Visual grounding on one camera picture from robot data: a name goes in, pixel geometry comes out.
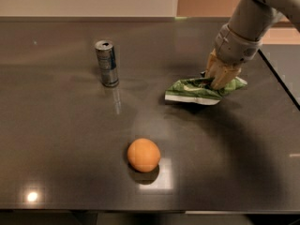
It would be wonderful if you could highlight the orange fruit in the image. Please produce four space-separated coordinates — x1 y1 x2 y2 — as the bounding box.
127 138 161 173

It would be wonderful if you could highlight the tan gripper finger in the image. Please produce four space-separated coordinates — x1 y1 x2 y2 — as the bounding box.
205 50 242 90

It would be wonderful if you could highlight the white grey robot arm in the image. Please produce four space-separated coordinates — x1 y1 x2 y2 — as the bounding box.
205 0 300 90

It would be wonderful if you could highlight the silver blue drink can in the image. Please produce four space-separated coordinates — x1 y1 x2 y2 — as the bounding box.
95 40 119 87

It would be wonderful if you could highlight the green jalapeno chip bag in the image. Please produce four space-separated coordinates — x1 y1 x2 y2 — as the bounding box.
165 77 248 106

